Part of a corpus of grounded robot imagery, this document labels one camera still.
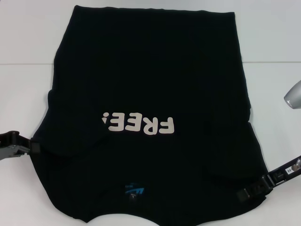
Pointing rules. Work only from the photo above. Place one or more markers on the silver plug on right gripper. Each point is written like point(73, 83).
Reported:
point(298, 164)

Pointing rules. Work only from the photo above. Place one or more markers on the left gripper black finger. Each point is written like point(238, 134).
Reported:
point(21, 151)
point(34, 147)

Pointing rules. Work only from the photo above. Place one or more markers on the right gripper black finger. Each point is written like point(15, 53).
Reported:
point(256, 189)

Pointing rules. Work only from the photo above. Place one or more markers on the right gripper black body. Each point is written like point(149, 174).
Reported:
point(287, 173)

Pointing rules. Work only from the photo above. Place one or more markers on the black shirt with FREE print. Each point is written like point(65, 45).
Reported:
point(141, 70)

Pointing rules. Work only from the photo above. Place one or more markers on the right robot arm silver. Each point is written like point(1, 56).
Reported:
point(294, 96)

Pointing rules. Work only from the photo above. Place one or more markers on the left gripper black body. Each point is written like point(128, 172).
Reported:
point(7, 141)

